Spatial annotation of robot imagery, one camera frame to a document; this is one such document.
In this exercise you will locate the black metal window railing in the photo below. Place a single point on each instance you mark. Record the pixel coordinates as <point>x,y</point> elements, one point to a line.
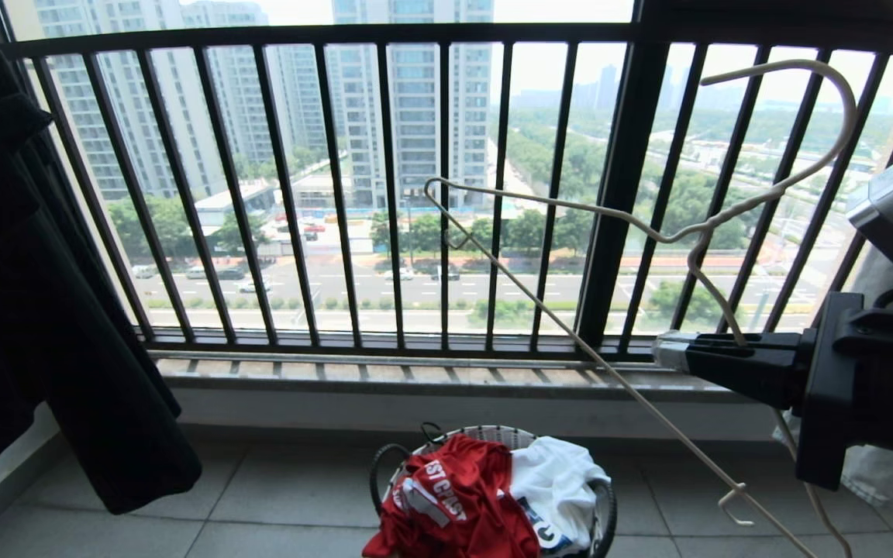
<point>322,37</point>

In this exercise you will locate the pale grey curtain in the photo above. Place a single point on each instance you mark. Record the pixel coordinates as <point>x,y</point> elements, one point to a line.
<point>880,473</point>

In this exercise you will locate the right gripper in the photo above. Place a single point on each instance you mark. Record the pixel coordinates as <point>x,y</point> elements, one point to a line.
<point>873,372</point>

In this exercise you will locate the black hanging garment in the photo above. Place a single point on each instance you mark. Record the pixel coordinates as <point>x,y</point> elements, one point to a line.
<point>36,325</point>

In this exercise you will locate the white printed garment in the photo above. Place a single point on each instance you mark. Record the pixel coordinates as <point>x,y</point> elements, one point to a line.
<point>555,477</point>

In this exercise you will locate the grey stone window sill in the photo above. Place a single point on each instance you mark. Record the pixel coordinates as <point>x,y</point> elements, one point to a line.
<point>415,373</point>

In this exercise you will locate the high-rise apartment building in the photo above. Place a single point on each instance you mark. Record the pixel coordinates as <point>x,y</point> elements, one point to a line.
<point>415,116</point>
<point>144,108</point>

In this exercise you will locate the black window frame post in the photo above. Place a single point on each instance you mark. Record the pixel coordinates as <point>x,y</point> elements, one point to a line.
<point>623,194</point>

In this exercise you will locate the red printed garment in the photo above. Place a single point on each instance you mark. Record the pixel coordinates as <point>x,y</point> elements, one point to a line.
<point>454,504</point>

